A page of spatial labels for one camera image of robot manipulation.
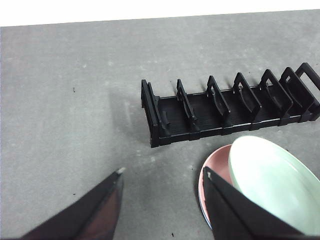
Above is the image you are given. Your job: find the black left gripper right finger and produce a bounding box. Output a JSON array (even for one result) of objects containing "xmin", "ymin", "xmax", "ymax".
[{"xmin": 202, "ymin": 166, "xmax": 311, "ymax": 240}]

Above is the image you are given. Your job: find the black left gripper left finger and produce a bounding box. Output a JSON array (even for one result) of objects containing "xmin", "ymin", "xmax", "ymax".
[{"xmin": 18, "ymin": 166, "xmax": 125, "ymax": 240}]

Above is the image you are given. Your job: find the green plate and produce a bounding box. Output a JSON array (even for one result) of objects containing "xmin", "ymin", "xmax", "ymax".
[{"xmin": 228, "ymin": 135, "xmax": 320, "ymax": 236}]

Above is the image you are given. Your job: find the pink plate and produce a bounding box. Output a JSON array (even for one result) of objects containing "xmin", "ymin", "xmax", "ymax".
[{"xmin": 197, "ymin": 143, "xmax": 235, "ymax": 230}]

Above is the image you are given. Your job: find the black dish rack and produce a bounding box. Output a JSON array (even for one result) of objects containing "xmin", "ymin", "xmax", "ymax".
[{"xmin": 140, "ymin": 62, "xmax": 320, "ymax": 149}]

